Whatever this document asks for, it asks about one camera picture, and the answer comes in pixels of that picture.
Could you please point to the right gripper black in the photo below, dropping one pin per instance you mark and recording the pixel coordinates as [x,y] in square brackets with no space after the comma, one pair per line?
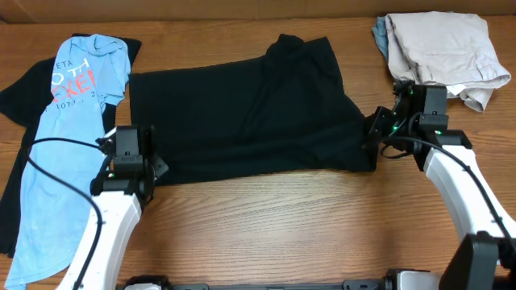
[375,131]

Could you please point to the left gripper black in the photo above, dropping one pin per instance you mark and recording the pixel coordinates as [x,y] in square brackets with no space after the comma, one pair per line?
[157,167]

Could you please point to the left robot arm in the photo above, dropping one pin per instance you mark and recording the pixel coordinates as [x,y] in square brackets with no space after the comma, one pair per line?
[119,192]

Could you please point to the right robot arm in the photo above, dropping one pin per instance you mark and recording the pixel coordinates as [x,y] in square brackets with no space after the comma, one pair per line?
[417,125]

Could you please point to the folded blue jeans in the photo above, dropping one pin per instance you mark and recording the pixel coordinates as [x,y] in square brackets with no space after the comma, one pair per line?
[380,35]

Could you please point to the beige folded shorts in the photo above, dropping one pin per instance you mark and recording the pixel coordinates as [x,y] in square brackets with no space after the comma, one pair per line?
[445,48]

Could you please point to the light blue t-shirt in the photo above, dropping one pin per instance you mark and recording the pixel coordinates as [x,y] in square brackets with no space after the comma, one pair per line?
[54,215]

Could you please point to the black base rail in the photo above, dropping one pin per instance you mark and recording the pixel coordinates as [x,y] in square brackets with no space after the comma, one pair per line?
[162,283]

